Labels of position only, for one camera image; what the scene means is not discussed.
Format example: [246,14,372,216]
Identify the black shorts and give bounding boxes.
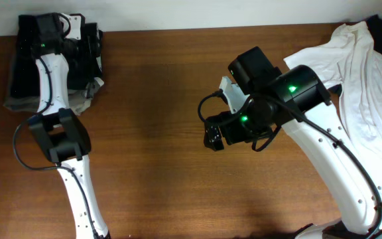
[8,13,104,100]

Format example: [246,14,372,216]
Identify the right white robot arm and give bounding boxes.
[202,47,382,238]

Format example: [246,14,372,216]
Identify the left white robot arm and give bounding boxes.
[27,13,111,238]

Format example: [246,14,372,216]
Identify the folded grey trousers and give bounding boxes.
[3,54,104,115]

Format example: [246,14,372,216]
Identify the folded beige garment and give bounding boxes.
[68,90,94,116]

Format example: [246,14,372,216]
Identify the white shirt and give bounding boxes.
[284,21,382,196]

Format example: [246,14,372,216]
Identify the right black cable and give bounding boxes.
[197,89,382,239]

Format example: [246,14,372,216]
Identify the black cable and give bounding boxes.
[12,13,101,239]
[197,89,382,239]

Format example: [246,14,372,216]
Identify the left black cable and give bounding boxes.
[12,13,101,239]

